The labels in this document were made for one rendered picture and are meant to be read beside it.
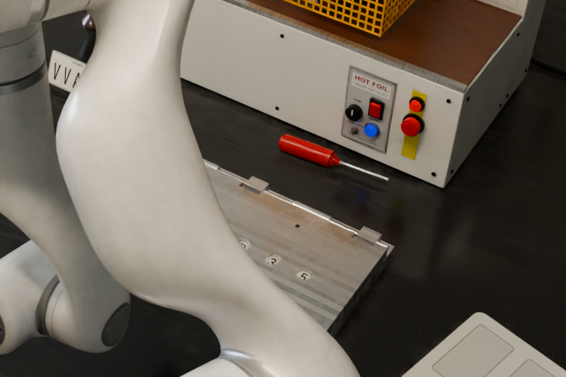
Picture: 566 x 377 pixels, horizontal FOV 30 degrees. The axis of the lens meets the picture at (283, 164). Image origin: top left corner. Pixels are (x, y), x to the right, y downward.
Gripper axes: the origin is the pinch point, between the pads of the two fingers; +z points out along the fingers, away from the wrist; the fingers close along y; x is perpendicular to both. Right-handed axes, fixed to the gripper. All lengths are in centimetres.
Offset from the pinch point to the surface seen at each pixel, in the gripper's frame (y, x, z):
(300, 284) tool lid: 12.5, 15.3, 11.6
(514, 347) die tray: 13.5, 42.9, 20.7
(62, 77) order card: 10, -40, 30
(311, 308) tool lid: 13.1, 18.6, 9.0
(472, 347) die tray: 14.2, 38.2, 17.8
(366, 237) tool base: 9.9, 18.5, 24.5
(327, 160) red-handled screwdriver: 8.6, 5.3, 37.2
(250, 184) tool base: 9.9, -0.6, 24.5
